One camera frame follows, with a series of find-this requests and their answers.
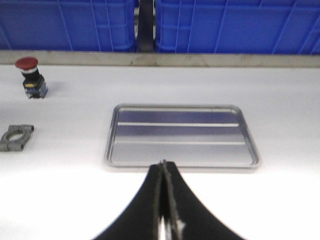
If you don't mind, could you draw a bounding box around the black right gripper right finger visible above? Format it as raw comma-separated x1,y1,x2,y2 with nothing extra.
162,161,242,240

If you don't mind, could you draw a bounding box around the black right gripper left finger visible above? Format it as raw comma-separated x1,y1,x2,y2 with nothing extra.
95,161,164,240

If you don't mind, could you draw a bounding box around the silver metal tray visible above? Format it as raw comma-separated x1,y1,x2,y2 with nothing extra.
104,103,260,169

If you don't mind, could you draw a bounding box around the grey metal clamp block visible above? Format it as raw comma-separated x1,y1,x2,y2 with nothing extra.
0,124,35,152

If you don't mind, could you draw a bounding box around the red emergency stop button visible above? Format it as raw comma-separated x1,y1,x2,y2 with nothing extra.
15,56,48,99

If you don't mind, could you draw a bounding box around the blue right plastic crate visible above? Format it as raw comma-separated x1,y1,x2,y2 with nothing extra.
155,0,320,55

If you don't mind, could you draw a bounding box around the blue plastic crate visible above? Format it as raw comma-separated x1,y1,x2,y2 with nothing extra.
155,0,320,55
0,0,136,52

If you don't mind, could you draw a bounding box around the blue centre plastic crate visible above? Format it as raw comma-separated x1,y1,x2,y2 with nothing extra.
0,0,136,52

